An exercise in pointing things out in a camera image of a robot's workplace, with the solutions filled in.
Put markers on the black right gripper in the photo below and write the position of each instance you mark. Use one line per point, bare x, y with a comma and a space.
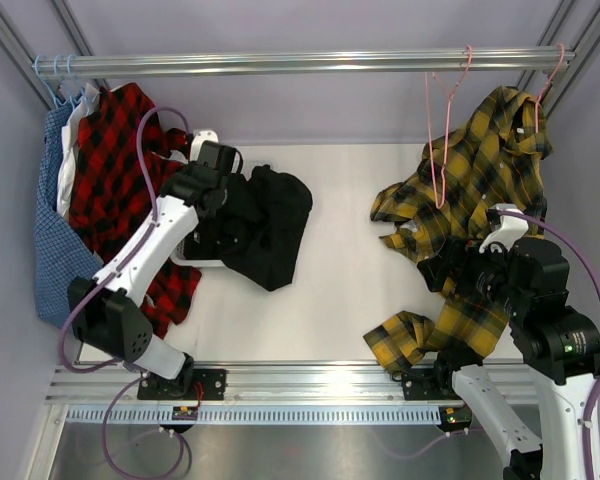
461, 252

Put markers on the pink wire hanger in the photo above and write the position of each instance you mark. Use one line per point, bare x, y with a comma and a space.
548, 83
445, 130

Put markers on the yellow plaid shirt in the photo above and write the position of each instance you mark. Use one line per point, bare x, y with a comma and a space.
493, 158

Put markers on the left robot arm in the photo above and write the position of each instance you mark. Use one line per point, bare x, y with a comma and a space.
106, 309

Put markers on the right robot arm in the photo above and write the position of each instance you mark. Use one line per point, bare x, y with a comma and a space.
561, 347

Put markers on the red black plaid shirt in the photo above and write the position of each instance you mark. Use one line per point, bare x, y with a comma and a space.
110, 199

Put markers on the blue checked shirt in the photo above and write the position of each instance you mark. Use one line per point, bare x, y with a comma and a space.
60, 254

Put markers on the white shirt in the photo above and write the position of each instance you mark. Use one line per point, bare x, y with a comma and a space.
69, 138

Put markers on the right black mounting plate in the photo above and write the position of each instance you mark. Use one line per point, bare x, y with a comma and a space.
419, 384

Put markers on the black mounting plate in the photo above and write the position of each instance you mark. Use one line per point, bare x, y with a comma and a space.
207, 382
419, 384

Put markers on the white plastic basket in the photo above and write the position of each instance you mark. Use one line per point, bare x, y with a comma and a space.
195, 260

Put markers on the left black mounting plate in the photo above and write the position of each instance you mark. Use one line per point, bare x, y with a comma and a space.
207, 382

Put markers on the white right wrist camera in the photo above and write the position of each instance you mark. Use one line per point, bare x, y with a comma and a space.
507, 225

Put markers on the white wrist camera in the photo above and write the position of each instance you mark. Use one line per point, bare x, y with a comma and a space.
197, 139
507, 225

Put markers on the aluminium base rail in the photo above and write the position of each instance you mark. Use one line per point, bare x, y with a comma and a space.
257, 383

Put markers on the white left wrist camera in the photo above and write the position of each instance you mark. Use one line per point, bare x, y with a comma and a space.
197, 139

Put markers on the right frame post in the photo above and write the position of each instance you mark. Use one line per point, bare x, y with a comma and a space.
576, 24

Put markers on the frame post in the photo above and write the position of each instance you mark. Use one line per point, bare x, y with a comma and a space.
576, 24
18, 50

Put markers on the slotted white cable duct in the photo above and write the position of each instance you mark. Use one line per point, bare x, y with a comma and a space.
255, 415

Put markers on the aluminium hanging rail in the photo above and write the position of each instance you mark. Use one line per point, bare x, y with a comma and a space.
534, 58

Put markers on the left frame post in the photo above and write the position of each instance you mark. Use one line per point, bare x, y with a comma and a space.
18, 50

